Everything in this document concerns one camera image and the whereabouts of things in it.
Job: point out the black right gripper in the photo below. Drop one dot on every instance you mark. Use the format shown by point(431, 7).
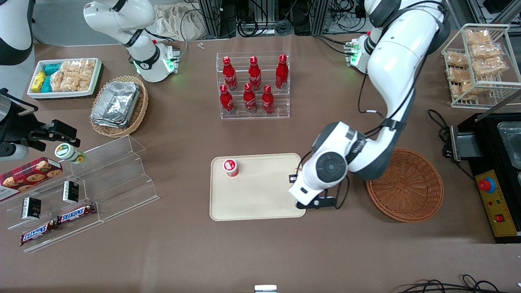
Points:
point(16, 125)

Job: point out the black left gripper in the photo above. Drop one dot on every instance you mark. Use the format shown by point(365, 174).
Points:
point(292, 178)

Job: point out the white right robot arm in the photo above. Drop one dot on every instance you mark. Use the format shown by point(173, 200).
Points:
point(122, 16)

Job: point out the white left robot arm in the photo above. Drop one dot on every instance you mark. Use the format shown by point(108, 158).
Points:
point(399, 61)

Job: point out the beige plastic tray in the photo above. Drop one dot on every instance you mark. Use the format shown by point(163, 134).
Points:
point(260, 195)

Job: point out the white rectangular snack tray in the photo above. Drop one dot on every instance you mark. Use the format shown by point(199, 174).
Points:
point(34, 65)

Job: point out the oval light wicker basket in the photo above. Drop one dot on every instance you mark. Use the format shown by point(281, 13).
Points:
point(140, 110)

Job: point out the round brown wicker basket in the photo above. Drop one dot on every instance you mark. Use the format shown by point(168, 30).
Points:
point(411, 191)

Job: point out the green-lidded white cup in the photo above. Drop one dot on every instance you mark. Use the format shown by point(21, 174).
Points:
point(67, 152)

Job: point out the teal snack packet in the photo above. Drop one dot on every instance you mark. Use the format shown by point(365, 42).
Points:
point(52, 68)
point(47, 84)

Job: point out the red tartan cookie box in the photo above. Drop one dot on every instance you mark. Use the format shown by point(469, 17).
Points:
point(28, 175)

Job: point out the rice cracker bag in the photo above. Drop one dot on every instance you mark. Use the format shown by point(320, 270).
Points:
point(478, 37)
point(490, 66)
point(457, 60)
point(71, 75)
point(462, 90)
point(486, 51)
point(58, 81)
point(87, 73)
point(458, 74)

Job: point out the small black box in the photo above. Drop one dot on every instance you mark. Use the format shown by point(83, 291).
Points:
point(71, 192)
point(31, 208)

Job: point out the stack of foil trays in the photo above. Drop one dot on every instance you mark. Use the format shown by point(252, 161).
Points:
point(116, 103)

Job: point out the yellow snack packet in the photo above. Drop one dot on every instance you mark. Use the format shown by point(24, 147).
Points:
point(38, 81)

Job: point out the clear acrylic stepped shelf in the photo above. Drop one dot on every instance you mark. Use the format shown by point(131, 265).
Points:
point(118, 179)

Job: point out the snickers chocolate bar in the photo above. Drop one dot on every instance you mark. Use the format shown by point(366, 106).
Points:
point(38, 233)
point(77, 214)

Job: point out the red-lidded small cup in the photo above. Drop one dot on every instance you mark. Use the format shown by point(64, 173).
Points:
point(230, 167)

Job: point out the clear acrylic bottle rack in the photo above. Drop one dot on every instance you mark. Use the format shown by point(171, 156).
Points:
point(281, 106)

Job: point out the red cola bottle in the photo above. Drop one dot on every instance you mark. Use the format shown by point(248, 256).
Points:
point(267, 101)
point(226, 101)
point(281, 73)
point(229, 75)
point(255, 75)
point(249, 101)

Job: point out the beige cloth bag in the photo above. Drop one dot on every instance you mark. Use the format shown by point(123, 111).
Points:
point(179, 22)

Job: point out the red emergency stop button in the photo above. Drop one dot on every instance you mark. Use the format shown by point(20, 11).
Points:
point(487, 185)

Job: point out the black appliance box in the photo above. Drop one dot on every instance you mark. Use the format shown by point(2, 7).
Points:
point(484, 146)

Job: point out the yellow control panel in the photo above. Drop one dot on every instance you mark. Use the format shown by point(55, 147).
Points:
point(502, 211)

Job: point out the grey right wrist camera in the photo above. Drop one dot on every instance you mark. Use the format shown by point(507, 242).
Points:
point(12, 152)

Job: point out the aluminium frame rack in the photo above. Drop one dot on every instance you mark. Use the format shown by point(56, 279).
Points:
point(260, 16)

